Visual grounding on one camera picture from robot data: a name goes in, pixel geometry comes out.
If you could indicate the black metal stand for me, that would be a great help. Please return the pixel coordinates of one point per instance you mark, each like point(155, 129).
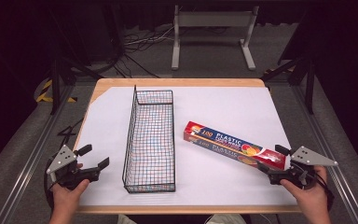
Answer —
point(59, 74)
point(304, 74)

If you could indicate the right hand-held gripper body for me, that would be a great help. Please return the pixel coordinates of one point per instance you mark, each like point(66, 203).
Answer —
point(310, 159)

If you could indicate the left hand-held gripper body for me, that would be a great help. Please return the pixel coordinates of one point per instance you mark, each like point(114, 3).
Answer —
point(62, 158)

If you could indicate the white paper sheet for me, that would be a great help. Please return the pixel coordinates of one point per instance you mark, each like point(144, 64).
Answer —
point(211, 186)

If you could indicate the person's left hand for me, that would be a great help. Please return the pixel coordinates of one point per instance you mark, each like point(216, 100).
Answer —
point(65, 197)

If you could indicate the white metal stand frame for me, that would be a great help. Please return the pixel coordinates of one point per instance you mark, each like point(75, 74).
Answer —
point(213, 19)

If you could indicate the person's right hand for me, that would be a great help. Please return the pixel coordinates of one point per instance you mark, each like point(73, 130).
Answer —
point(313, 197)

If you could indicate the yellow black hazard tape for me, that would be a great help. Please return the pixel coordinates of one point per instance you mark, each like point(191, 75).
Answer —
point(45, 93)

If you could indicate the red blue plastic wrap box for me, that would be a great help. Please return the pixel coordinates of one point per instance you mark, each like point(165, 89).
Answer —
point(230, 144)

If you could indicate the aluminium floor rail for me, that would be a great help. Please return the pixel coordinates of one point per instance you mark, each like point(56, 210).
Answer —
point(31, 161)
point(329, 155)

